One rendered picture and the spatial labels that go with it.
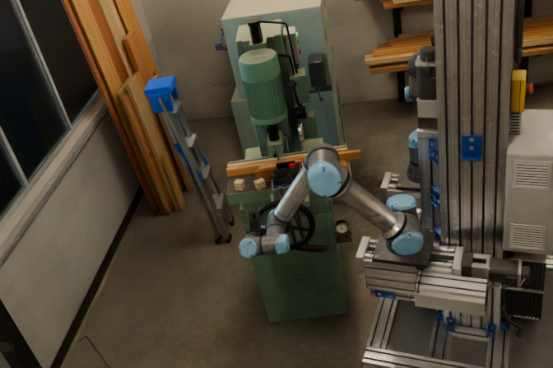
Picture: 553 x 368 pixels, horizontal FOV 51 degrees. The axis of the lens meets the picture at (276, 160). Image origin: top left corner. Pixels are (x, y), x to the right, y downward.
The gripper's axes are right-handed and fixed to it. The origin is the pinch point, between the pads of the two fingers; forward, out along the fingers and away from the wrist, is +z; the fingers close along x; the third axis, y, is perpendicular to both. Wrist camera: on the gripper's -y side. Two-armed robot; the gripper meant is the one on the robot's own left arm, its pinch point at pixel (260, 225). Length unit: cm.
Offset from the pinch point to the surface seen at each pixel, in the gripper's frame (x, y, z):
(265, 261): -6.6, 25.7, 40.1
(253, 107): 1, -53, 10
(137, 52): -101, -104, 151
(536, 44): 184, -80, 200
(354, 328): 35, 69, 54
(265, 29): 8, -90, 29
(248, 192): -7.1, -13.3, 19.2
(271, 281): -6, 38, 47
